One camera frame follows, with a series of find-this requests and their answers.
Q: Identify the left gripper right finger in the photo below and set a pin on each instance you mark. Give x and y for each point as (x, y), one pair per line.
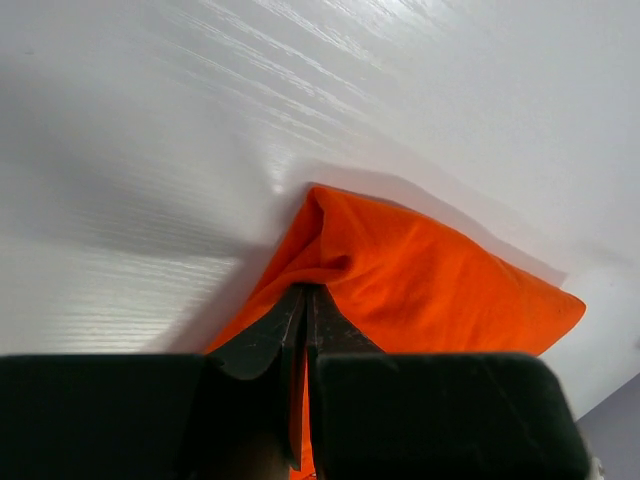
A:
(351, 396)

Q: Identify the orange t shirt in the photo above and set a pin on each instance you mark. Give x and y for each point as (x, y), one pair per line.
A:
(464, 328)

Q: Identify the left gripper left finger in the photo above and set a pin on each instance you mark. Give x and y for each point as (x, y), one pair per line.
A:
(258, 393)

